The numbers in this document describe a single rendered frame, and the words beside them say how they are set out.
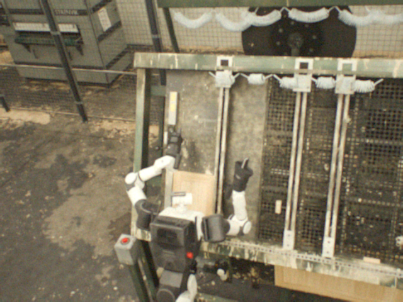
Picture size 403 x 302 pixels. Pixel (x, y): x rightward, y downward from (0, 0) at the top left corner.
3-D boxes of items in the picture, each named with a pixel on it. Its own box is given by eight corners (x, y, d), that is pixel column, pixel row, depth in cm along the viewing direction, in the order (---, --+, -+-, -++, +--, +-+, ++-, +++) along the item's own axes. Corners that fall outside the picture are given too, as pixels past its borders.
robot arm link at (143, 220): (145, 212, 268) (152, 227, 259) (131, 213, 264) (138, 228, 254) (149, 197, 263) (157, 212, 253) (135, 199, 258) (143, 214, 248)
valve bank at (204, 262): (159, 279, 307) (153, 258, 293) (167, 263, 318) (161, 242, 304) (226, 294, 291) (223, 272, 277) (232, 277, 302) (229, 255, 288)
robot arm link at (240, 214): (249, 203, 255) (252, 223, 268) (234, 197, 261) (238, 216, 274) (238, 215, 250) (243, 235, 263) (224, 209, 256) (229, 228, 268)
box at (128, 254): (119, 263, 301) (113, 246, 290) (127, 250, 310) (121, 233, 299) (135, 266, 297) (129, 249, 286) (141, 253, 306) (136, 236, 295)
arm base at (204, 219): (230, 241, 243) (222, 240, 233) (210, 244, 248) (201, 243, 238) (227, 214, 247) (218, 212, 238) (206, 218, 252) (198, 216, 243)
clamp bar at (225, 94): (210, 232, 296) (198, 243, 273) (221, 58, 280) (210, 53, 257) (224, 234, 292) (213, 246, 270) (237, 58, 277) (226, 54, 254)
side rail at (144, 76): (138, 218, 321) (131, 221, 311) (144, 68, 306) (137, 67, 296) (145, 219, 319) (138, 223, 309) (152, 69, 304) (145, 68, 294)
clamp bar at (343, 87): (319, 251, 272) (316, 265, 249) (339, 61, 256) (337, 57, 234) (336, 254, 269) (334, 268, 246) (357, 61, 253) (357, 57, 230)
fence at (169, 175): (165, 225, 307) (163, 226, 303) (172, 92, 294) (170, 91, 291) (172, 226, 305) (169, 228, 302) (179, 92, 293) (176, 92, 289)
